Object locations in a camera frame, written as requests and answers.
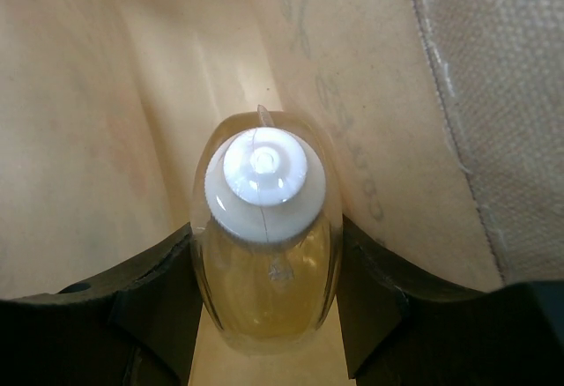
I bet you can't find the canvas bag with orange handles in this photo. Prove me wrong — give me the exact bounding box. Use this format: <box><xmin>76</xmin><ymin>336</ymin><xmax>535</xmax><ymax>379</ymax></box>
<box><xmin>1</xmin><ymin>0</ymin><xmax>563</xmax><ymax>385</ymax></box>

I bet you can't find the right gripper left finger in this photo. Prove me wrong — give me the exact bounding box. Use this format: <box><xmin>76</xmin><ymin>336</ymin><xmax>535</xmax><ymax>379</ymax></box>
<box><xmin>1</xmin><ymin>225</ymin><xmax>202</xmax><ymax>385</ymax></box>

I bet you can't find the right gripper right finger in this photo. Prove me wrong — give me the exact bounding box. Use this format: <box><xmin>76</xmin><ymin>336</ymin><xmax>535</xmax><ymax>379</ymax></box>
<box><xmin>337</xmin><ymin>220</ymin><xmax>563</xmax><ymax>385</ymax></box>

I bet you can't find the yellow liquid clear bottle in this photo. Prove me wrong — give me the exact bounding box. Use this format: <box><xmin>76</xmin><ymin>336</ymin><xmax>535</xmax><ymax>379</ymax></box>
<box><xmin>189</xmin><ymin>107</ymin><xmax>343</xmax><ymax>354</ymax></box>

